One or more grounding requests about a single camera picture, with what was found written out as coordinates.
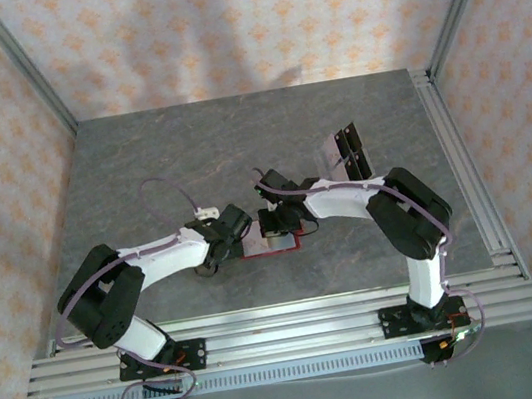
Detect wide aluminium extrusion rail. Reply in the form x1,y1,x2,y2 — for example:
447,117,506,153
20,279,532,399

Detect grey slotted cable duct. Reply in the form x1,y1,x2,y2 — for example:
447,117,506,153
51,340,427,399

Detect aluminium table side rail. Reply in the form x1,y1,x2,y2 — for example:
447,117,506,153
408,55,532,294

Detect red card holder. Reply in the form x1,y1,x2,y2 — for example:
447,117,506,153
233,213,305,263

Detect black controller board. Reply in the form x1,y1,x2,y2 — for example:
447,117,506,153
416,324,490,371

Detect narrow aluminium extrusion rail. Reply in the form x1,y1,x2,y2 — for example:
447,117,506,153
44,262,532,361

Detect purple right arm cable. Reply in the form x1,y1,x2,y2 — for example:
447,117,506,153
249,134,493,393

